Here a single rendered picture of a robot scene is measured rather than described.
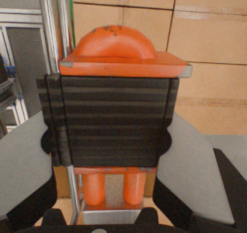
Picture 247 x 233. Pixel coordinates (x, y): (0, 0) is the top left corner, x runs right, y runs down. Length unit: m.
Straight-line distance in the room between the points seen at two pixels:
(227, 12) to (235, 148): 1.52
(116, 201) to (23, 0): 1.38
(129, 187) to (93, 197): 0.04
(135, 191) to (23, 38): 1.15
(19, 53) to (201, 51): 1.03
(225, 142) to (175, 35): 1.43
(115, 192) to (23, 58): 1.15
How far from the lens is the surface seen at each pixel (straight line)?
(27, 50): 1.24
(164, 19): 0.80
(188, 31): 0.84
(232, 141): 2.05
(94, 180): 0.16
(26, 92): 1.34
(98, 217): 0.20
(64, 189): 0.45
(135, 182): 0.17
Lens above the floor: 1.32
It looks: 63 degrees down
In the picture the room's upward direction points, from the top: 174 degrees clockwise
